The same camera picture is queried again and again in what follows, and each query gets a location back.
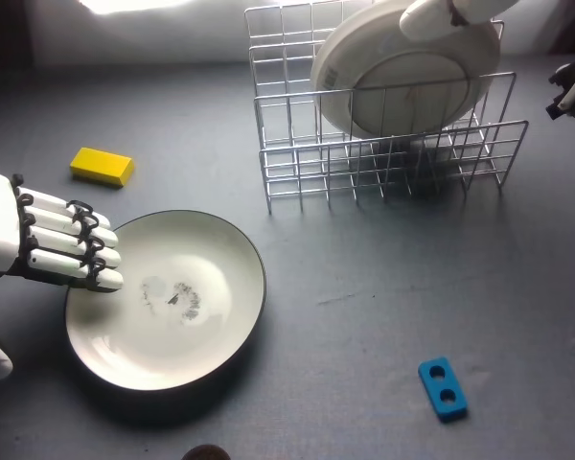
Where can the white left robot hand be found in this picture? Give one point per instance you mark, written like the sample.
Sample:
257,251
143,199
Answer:
52,239

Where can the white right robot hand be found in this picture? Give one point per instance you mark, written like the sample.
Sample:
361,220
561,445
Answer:
431,19

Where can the white plate leaf print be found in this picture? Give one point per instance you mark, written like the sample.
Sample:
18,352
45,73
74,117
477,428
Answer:
397,72

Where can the white plate speckled print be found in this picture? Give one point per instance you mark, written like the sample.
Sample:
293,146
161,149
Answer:
196,259

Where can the yellow rectangular block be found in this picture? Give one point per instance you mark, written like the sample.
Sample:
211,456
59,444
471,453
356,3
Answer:
100,165

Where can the brown round cookie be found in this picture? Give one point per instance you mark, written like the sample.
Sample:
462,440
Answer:
206,453

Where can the blue block two holes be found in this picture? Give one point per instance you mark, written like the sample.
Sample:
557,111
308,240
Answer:
442,412

